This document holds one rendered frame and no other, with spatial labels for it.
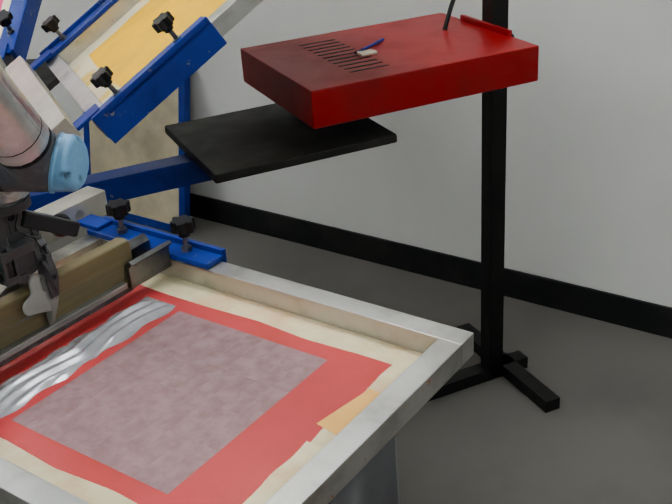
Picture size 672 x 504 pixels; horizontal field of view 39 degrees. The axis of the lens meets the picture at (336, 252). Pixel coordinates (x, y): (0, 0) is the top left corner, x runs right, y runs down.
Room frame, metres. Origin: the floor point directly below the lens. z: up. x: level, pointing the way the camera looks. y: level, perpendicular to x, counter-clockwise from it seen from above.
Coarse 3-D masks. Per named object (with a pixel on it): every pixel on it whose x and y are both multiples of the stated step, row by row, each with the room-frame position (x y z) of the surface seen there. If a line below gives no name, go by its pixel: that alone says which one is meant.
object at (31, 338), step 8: (112, 288) 1.39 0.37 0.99; (120, 288) 1.39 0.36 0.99; (96, 296) 1.36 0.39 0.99; (104, 296) 1.36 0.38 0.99; (112, 296) 1.37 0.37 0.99; (88, 304) 1.34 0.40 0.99; (96, 304) 1.35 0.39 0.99; (72, 312) 1.32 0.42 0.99; (80, 312) 1.32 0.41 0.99; (56, 320) 1.29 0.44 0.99; (64, 320) 1.30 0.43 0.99; (72, 320) 1.31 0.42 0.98; (40, 328) 1.27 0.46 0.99; (48, 328) 1.27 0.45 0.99; (56, 328) 1.28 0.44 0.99; (32, 336) 1.25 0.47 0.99; (40, 336) 1.26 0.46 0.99; (16, 344) 1.23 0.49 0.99; (24, 344) 1.23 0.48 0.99; (0, 352) 1.21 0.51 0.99; (8, 352) 1.21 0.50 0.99; (16, 352) 1.22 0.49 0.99; (0, 360) 1.20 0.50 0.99
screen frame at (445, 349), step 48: (96, 240) 1.59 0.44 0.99; (0, 288) 1.43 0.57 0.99; (240, 288) 1.40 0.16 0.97; (288, 288) 1.35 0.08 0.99; (384, 336) 1.23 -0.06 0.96; (432, 336) 1.18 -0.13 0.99; (432, 384) 1.08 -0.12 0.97; (384, 432) 0.98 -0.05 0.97; (0, 480) 0.92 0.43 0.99; (336, 480) 0.90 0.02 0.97
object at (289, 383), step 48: (144, 288) 1.45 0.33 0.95; (144, 336) 1.29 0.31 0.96; (192, 336) 1.28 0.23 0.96; (240, 336) 1.27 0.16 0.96; (288, 336) 1.26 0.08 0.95; (192, 384) 1.15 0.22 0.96; (240, 384) 1.14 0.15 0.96; (288, 384) 1.13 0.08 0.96; (336, 384) 1.12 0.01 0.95; (288, 432) 1.02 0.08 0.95
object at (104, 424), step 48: (0, 384) 1.19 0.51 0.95; (96, 384) 1.17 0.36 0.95; (144, 384) 1.16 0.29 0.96; (0, 432) 1.07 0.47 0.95; (48, 432) 1.06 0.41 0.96; (96, 432) 1.05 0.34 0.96; (144, 432) 1.04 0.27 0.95; (192, 432) 1.04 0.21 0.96; (240, 432) 1.03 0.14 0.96; (96, 480) 0.95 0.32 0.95; (144, 480) 0.94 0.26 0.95; (192, 480) 0.94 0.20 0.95; (240, 480) 0.93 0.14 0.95
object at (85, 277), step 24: (120, 240) 1.43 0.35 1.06; (72, 264) 1.35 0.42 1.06; (96, 264) 1.38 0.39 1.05; (120, 264) 1.41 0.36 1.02; (24, 288) 1.28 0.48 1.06; (72, 288) 1.33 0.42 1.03; (96, 288) 1.37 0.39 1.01; (0, 312) 1.23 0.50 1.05; (0, 336) 1.22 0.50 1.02; (24, 336) 1.25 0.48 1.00
